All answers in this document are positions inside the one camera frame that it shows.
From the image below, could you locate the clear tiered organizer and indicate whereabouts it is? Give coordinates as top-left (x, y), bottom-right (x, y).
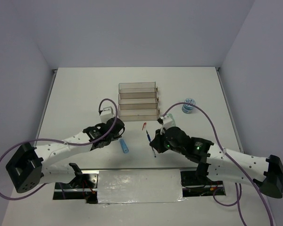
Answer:
top-left (118, 82), bottom-right (160, 121)

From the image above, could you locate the blue correction tape case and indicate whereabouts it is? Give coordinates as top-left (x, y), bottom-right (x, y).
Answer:
top-left (119, 139), bottom-right (129, 153)

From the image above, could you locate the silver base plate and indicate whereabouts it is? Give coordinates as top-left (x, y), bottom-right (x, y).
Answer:
top-left (53, 169), bottom-right (225, 204)

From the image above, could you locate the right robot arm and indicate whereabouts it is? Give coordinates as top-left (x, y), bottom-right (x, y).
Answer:
top-left (150, 127), bottom-right (283, 199)

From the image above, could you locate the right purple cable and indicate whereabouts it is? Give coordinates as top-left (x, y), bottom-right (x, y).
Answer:
top-left (161, 101), bottom-right (274, 226)

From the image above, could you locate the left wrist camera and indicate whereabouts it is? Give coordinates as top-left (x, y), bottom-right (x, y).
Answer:
top-left (99, 106), bottom-right (115, 123)

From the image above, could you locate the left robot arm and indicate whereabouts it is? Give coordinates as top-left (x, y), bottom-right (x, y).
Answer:
top-left (6, 118), bottom-right (125, 194)

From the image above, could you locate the blue jar right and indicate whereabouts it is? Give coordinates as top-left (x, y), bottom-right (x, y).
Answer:
top-left (182, 98), bottom-right (196, 114)

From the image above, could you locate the blue pen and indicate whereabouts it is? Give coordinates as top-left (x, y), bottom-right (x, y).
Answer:
top-left (146, 130), bottom-right (157, 158)

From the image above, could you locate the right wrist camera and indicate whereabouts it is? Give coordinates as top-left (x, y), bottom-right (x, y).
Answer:
top-left (157, 113), bottom-right (176, 129)

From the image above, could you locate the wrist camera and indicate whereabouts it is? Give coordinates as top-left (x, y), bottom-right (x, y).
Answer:
top-left (99, 106), bottom-right (115, 123)
top-left (157, 113), bottom-right (176, 129)

